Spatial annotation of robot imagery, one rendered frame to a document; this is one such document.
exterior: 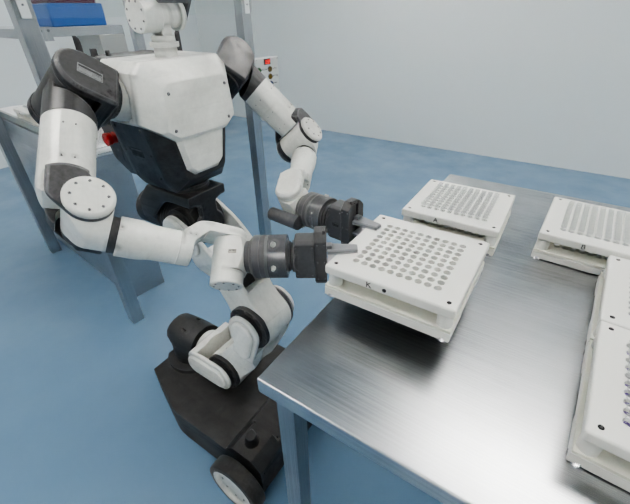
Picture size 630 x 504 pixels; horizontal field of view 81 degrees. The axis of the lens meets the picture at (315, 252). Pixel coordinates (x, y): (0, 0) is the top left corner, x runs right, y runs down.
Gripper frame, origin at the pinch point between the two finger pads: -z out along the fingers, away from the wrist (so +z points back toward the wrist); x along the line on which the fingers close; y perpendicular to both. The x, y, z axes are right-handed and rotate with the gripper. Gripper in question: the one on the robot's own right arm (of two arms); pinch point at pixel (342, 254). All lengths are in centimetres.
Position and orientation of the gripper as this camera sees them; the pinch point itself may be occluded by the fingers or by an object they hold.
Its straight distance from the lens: 74.7
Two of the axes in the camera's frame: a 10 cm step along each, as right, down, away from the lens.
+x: 0.4, 8.5, 5.3
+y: -0.3, 5.3, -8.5
